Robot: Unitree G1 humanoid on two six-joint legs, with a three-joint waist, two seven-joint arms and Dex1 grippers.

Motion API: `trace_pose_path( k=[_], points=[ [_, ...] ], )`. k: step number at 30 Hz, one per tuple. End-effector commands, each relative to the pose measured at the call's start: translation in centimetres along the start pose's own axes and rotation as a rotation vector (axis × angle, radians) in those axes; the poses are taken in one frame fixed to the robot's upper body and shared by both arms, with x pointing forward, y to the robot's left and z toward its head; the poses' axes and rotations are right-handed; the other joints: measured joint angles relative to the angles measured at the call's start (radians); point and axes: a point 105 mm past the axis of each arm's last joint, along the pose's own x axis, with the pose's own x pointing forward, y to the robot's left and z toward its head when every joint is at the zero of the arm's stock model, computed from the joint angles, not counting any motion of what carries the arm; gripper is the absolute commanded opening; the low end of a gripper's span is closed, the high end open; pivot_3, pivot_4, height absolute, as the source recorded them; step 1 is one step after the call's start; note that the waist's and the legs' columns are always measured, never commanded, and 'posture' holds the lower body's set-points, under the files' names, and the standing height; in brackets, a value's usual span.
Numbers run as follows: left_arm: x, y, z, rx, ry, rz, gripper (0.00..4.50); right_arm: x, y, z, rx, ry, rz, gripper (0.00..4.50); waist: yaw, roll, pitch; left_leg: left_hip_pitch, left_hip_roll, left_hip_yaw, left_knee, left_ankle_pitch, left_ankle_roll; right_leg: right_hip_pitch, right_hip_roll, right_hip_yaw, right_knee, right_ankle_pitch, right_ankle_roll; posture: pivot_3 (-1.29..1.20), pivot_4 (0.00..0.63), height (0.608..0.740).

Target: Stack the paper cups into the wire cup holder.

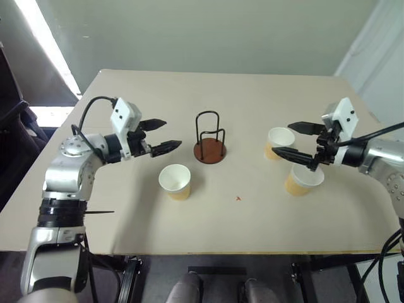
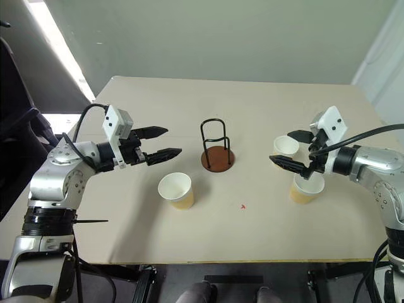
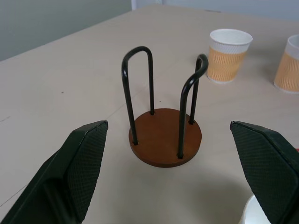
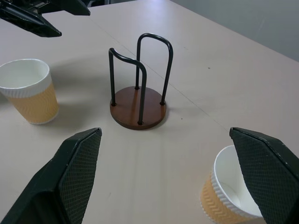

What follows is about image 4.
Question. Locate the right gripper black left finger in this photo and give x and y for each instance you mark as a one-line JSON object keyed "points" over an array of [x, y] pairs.
{"points": [[58, 182]]}

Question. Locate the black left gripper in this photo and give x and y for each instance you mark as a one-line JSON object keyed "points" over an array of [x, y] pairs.
{"points": [[21, 3]]}

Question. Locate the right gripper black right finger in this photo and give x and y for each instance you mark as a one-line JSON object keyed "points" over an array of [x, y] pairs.
{"points": [[268, 172]]}

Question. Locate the orange white paper cup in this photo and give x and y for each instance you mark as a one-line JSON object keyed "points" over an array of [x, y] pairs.
{"points": [[35, 100], [211, 198]]}

